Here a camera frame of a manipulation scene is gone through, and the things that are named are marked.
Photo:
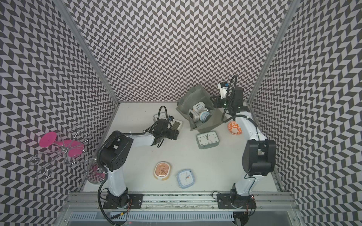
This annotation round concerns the blue square analog clock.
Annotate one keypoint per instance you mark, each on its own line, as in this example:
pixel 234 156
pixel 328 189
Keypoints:
pixel 185 178

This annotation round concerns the aluminium front rail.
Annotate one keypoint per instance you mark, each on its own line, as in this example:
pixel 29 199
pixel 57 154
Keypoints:
pixel 206 201

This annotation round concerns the orange patterned bowl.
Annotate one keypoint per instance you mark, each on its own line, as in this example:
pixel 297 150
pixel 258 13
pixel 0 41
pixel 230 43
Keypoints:
pixel 234 128

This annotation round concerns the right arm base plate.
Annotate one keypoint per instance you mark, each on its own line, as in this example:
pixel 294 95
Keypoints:
pixel 228 201

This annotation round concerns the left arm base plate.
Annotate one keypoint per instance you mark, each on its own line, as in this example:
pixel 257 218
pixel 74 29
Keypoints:
pixel 125 201

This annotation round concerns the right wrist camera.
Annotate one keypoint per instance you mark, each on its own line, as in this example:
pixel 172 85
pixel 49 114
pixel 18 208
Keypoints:
pixel 223 88

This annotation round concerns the blue twin-bell alarm clock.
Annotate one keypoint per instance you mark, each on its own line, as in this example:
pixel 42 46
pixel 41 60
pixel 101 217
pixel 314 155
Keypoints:
pixel 204 115

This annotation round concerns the green rectangular analog clock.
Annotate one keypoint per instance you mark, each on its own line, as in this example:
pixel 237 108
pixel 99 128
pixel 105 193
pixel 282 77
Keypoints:
pixel 207 140

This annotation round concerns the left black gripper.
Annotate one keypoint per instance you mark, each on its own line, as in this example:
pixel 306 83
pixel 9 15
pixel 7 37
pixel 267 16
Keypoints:
pixel 172 136

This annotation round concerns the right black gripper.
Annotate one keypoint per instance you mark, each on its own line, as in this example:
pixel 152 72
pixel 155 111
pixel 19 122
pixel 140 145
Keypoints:
pixel 216 102

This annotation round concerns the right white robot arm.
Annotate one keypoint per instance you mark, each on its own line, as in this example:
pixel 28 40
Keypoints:
pixel 259 155

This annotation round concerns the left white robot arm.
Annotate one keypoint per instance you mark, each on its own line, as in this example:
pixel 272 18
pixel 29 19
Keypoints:
pixel 113 153

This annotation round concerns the white digital clock tall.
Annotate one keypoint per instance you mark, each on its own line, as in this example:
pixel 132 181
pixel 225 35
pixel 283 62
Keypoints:
pixel 177 125

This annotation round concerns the small white digital clock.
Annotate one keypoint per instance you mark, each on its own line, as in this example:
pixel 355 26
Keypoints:
pixel 194 112

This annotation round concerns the grey square analog clock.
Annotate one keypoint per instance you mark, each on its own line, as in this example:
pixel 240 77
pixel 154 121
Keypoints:
pixel 162 115

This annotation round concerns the orange oval cartoon clock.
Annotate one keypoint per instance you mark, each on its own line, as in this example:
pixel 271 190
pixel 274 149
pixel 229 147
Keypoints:
pixel 162 171

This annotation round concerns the pink wire cup stand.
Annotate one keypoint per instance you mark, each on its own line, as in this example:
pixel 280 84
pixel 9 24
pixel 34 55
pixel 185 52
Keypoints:
pixel 71 150

